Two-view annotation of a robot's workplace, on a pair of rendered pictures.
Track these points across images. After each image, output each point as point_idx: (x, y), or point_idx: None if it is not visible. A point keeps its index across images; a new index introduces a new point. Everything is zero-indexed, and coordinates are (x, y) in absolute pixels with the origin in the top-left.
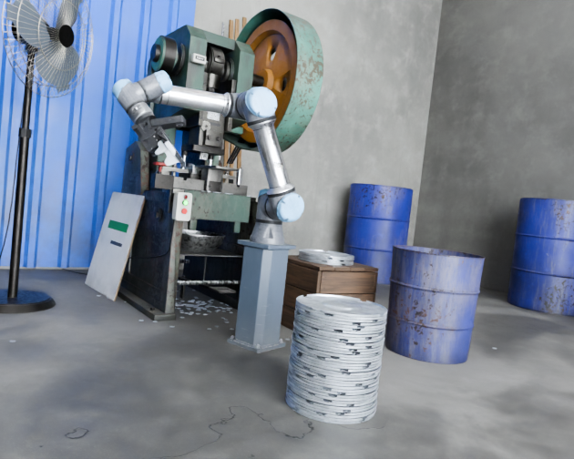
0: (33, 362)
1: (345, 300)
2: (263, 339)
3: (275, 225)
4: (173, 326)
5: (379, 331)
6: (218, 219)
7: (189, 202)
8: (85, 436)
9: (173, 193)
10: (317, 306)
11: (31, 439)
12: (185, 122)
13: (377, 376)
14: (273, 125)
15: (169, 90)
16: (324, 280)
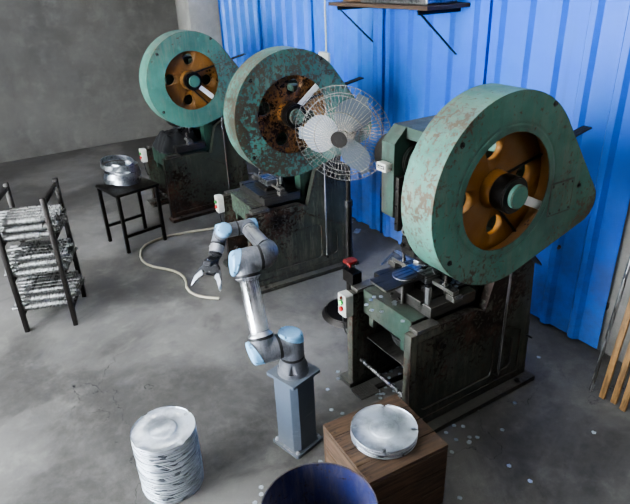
0: (234, 353)
1: (183, 433)
2: (279, 437)
3: (281, 360)
4: (328, 389)
5: (137, 454)
6: (386, 328)
7: (344, 303)
8: (145, 389)
9: (351, 289)
10: (157, 416)
11: (145, 377)
12: (207, 264)
13: (145, 480)
14: (244, 282)
15: (224, 236)
16: (327, 440)
